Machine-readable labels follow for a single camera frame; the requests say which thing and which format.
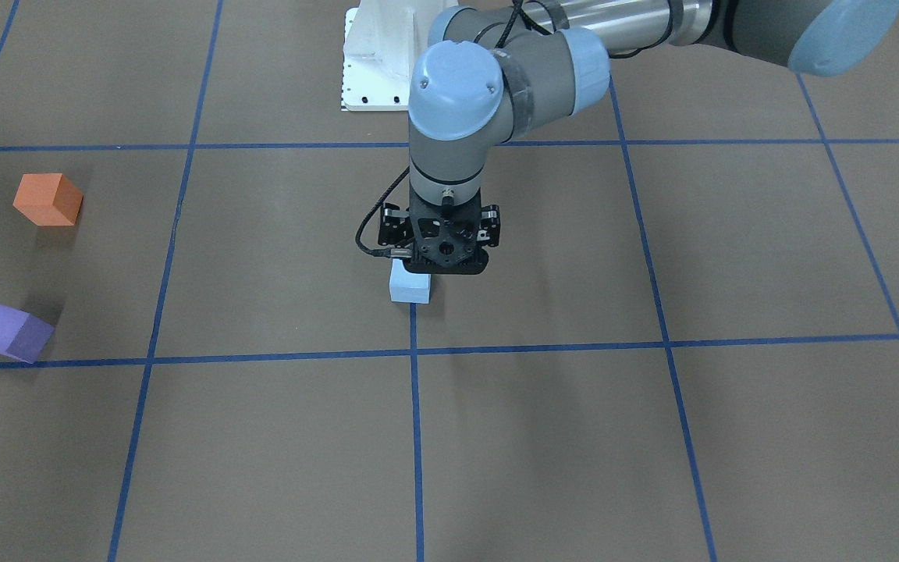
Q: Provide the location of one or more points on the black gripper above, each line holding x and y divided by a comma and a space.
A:
394, 227

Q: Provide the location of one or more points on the light blue foam block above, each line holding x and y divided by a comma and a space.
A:
408, 287

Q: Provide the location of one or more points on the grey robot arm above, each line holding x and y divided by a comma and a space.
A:
492, 76

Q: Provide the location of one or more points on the orange foam block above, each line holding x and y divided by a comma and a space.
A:
48, 199

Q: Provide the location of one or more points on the purple foam block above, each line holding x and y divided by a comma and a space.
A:
23, 336

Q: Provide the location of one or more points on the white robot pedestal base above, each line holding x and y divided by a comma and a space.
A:
382, 41

